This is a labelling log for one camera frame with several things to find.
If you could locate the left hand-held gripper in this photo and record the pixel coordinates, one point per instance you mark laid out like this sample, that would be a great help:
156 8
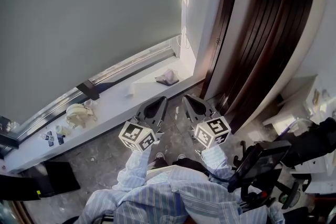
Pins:
137 136

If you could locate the grey roller blind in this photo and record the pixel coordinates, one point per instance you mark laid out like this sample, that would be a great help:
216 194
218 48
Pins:
78 21

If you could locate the small clear bottle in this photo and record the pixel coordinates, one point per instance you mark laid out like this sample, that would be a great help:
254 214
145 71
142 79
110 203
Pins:
61 129

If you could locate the black flat panel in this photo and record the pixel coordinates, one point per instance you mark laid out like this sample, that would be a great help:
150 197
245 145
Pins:
61 178

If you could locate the small black white device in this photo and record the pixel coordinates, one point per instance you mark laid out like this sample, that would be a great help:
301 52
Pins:
60 139
49 139

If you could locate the person's shoe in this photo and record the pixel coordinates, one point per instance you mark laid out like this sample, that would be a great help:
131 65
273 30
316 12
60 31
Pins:
181 157
160 156

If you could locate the cream fabric bag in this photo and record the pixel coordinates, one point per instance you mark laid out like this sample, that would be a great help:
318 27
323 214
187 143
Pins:
78 115

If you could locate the black mount with red button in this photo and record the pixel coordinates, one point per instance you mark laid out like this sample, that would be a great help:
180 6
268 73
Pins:
257 198

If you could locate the white windowsill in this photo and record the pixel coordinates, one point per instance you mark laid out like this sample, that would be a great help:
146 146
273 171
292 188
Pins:
118 110

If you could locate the black office chair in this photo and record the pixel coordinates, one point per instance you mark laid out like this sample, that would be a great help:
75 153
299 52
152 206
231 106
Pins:
309 139

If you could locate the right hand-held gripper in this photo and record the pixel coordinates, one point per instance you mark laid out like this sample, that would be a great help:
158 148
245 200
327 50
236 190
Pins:
212 132

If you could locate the person's right shoe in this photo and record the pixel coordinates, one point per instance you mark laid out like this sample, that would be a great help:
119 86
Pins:
181 157

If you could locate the pale crumpled cloth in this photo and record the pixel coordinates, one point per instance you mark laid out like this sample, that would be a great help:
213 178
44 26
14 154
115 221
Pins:
170 74

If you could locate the person's striped shirt torso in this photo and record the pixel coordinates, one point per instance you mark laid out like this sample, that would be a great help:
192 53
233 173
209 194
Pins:
157 199

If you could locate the black case with yellow label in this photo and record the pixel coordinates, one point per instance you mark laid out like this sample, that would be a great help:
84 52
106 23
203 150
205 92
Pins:
18 187

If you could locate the person's left shoe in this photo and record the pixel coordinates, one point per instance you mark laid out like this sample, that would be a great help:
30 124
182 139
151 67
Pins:
160 156

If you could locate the person's legs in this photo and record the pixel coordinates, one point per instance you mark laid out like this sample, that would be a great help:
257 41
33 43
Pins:
189 164

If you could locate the person's left forearm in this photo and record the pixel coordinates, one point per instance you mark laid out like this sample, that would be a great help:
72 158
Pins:
136 165

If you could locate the small white box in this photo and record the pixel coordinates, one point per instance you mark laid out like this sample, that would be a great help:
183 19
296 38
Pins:
130 91

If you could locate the small white cup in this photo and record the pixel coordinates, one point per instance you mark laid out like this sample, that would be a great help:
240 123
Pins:
90 103

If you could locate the white desk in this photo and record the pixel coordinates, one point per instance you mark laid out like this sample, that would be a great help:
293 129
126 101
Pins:
296 91

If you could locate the person's right forearm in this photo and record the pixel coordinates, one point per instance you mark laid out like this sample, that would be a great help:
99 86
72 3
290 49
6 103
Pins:
215 160

